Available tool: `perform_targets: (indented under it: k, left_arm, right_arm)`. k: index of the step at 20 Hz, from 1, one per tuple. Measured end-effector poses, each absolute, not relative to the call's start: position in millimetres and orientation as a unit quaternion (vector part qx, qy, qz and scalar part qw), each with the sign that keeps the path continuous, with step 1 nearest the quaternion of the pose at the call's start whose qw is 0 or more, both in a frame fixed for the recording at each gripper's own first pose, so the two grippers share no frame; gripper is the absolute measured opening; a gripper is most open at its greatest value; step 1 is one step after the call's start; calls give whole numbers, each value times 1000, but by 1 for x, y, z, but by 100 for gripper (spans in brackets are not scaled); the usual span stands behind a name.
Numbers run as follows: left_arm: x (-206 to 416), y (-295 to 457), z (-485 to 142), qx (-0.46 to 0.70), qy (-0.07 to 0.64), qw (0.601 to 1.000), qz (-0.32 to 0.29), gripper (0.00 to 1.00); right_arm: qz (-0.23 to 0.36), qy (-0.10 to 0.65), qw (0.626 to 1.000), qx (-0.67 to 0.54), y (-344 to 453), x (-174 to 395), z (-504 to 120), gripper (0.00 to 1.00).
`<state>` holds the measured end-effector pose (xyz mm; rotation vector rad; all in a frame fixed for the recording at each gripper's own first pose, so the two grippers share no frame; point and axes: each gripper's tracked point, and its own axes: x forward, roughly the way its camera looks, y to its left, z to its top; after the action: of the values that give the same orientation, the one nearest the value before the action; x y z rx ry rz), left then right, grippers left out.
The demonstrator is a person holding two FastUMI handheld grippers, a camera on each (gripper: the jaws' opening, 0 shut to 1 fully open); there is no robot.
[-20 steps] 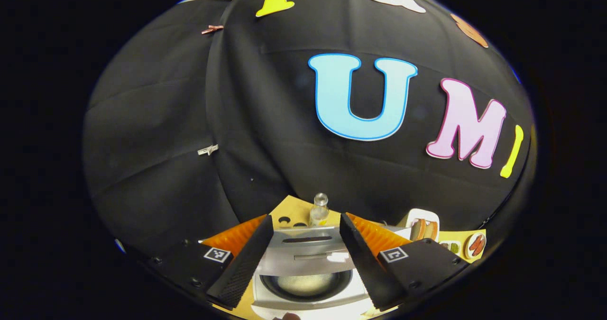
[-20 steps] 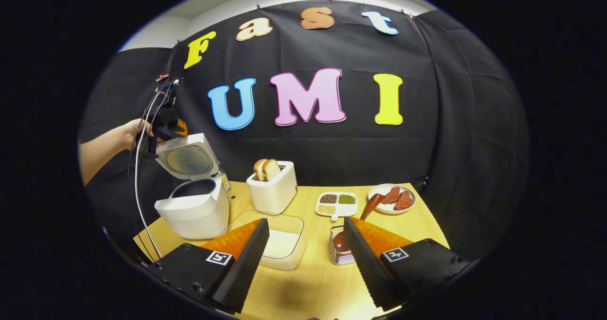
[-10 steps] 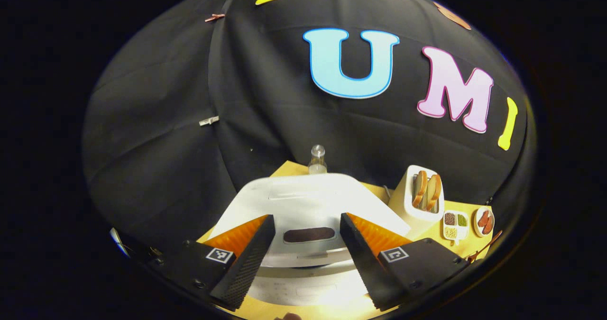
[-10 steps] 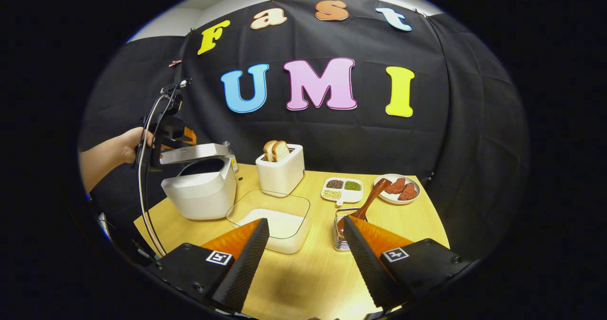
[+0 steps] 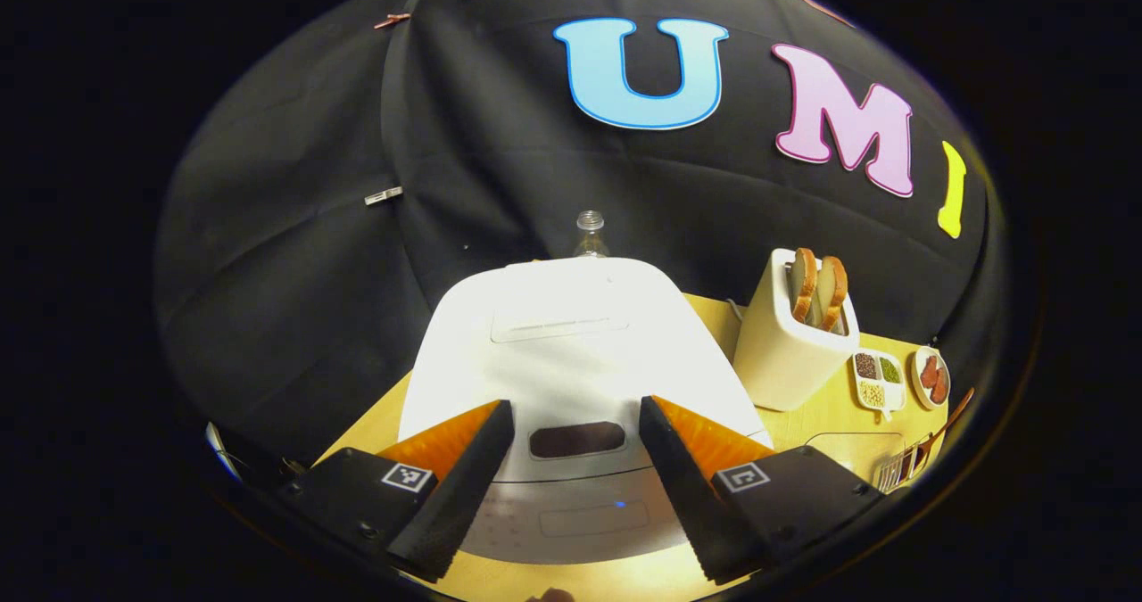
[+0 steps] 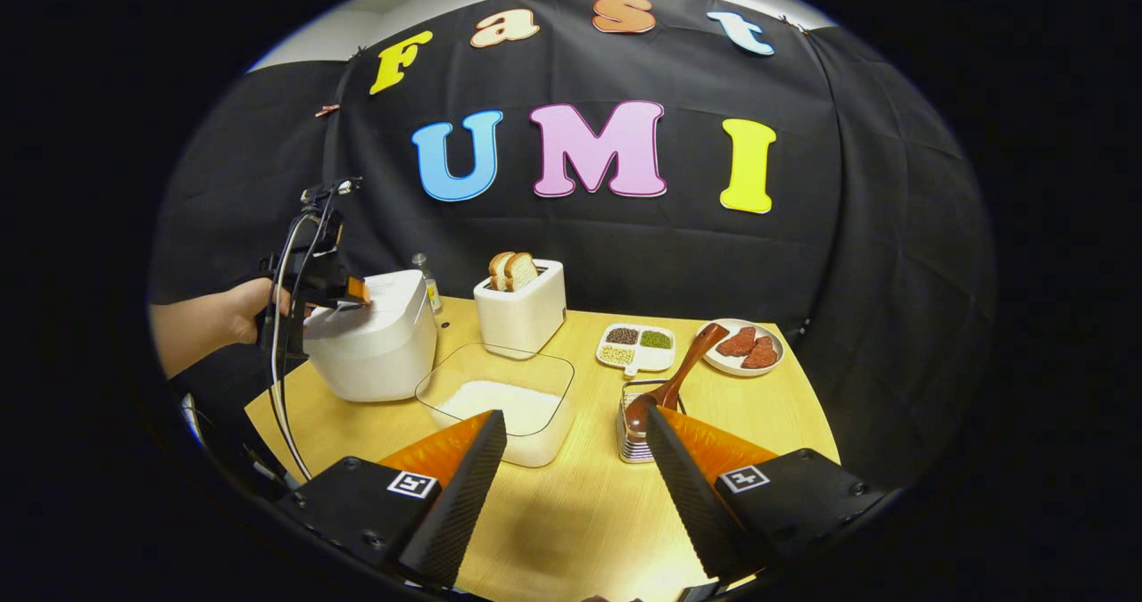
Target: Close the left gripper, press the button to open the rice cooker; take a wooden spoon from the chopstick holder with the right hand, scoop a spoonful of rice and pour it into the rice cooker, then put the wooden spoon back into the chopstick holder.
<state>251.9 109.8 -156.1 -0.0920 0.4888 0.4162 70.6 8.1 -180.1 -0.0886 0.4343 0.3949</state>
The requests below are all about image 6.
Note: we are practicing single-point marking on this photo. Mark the white divided bean dish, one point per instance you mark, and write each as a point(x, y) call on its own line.
point(635, 348)

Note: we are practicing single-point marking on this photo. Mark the black backdrop cloth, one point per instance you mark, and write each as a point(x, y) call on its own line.
point(848, 227)

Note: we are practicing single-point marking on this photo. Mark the white toaster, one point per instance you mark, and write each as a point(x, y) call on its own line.
point(522, 317)

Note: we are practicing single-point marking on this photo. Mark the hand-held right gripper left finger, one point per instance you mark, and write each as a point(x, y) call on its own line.
point(455, 504)

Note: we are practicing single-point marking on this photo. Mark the red meat slice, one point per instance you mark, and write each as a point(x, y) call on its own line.
point(760, 353)
point(737, 342)

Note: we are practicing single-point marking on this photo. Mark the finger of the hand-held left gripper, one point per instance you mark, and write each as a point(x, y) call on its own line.
point(357, 292)

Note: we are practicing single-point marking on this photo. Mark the toasted bread slice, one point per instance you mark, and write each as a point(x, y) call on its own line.
point(522, 270)
point(496, 272)

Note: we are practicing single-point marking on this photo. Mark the white rice cooker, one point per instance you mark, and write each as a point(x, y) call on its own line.
point(375, 352)

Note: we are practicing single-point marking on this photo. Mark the brown wooden spoon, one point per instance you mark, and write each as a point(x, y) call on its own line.
point(682, 370)

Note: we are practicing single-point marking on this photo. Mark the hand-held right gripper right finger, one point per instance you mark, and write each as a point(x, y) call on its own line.
point(691, 495)

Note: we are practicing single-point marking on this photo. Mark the white round plate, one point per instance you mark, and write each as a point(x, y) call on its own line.
point(776, 339)

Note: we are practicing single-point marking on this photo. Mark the small clear bottle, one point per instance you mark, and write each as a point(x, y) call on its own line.
point(428, 285)

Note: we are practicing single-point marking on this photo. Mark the red cloth clip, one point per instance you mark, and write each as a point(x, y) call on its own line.
point(326, 110)

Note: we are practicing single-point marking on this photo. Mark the clear box of rice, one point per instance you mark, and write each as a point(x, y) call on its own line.
point(508, 406)

